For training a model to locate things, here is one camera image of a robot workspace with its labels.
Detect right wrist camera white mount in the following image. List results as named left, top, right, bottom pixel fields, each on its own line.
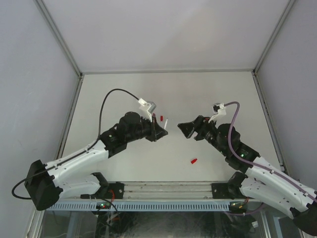
left=209, top=103, right=226, bottom=122

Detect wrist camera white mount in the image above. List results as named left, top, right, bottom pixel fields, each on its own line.
left=209, top=103, right=226, bottom=122
left=138, top=98, right=157, bottom=122

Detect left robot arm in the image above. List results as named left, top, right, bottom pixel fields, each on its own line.
left=24, top=112, right=168, bottom=211

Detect blue cable duct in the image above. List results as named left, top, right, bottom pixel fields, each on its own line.
left=47, top=201, right=230, bottom=212

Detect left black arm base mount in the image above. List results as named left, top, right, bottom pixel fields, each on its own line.
left=105, top=182, right=125, bottom=199

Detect black camera cable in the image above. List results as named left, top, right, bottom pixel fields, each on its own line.
left=11, top=89, right=141, bottom=200

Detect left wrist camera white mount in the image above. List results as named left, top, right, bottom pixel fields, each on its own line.
left=138, top=98, right=157, bottom=122

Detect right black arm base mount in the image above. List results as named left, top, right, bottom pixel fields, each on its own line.
left=211, top=182, right=246, bottom=199

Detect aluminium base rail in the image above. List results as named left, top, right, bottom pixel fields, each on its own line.
left=53, top=176, right=214, bottom=203

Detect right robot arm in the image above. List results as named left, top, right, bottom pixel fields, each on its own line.
left=178, top=116, right=317, bottom=236

